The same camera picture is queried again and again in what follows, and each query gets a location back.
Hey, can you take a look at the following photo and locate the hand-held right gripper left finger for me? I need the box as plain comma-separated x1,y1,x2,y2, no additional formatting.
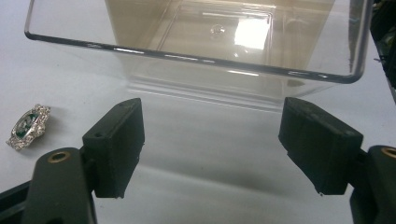
21,97,146,224

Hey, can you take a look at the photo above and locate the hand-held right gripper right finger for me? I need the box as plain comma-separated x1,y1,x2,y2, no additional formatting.
277,96,396,224

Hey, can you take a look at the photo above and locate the small silver candy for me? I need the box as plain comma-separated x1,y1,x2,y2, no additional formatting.
5,104,52,152

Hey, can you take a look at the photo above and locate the clear plastic box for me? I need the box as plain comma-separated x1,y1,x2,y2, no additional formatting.
23,0,375,114

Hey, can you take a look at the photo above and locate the dark clutter at table edge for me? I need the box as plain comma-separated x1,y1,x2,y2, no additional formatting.
369,0,396,104

